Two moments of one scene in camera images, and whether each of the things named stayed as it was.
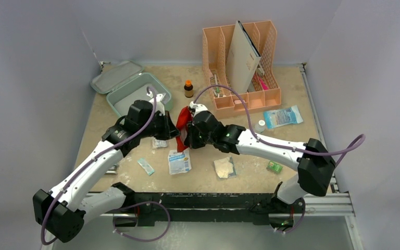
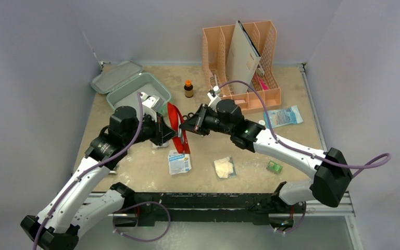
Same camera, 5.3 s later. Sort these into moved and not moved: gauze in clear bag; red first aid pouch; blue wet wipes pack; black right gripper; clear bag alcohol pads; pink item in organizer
Moved: black right gripper; red first aid pouch
Not moved: clear bag alcohol pads; pink item in organizer; blue wet wipes pack; gauze in clear bag
